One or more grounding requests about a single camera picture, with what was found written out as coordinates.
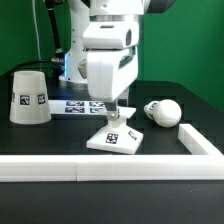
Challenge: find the thin white cable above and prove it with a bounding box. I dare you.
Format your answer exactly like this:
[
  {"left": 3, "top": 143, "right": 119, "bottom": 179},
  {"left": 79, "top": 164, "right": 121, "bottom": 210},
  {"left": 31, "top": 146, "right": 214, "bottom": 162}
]
[{"left": 31, "top": 0, "right": 42, "bottom": 61}]

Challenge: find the white marker sheet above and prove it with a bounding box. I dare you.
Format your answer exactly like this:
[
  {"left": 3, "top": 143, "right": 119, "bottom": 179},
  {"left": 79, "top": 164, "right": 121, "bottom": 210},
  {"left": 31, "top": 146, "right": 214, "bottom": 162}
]
[{"left": 49, "top": 100, "right": 105, "bottom": 115}]

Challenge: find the white lamp base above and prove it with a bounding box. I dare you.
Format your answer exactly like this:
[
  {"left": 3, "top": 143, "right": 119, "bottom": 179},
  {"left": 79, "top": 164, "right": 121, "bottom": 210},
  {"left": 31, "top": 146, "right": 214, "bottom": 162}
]
[{"left": 86, "top": 107, "right": 143, "bottom": 154}]

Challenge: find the white lamp shade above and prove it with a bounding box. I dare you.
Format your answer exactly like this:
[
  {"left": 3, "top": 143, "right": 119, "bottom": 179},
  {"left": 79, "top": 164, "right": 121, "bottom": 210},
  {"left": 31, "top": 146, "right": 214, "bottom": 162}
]
[{"left": 10, "top": 71, "right": 51, "bottom": 125}]

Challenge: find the white L-shaped fence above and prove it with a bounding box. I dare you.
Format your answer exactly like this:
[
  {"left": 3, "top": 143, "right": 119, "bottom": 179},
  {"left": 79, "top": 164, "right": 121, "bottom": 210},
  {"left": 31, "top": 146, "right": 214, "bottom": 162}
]
[{"left": 0, "top": 124, "right": 224, "bottom": 182}]

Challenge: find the white lamp bulb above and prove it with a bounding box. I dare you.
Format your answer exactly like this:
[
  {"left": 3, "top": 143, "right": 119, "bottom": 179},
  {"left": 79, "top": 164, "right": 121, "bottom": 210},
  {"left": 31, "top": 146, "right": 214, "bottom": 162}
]
[{"left": 144, "top": 99, "right": 182, "bottom": 128}]

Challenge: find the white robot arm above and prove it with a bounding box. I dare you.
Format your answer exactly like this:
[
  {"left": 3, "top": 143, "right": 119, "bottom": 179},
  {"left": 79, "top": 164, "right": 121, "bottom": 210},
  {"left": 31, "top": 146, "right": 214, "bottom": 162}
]
[{"left": 60, "top": 0, "right": 176, "bottom": 120}]

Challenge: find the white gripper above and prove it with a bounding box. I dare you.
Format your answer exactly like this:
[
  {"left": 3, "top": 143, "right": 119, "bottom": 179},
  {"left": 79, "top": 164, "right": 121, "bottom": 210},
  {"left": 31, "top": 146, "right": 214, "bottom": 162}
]
[{"left": 83, "top": 21, "right": 139, "bottom": 121}]

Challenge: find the black cable hose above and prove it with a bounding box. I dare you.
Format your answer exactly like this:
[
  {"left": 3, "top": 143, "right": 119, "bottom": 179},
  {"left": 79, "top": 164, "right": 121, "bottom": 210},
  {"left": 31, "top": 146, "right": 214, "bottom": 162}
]
[{"left": 9, "top": 0, "right": 67, "bottom": 73}]

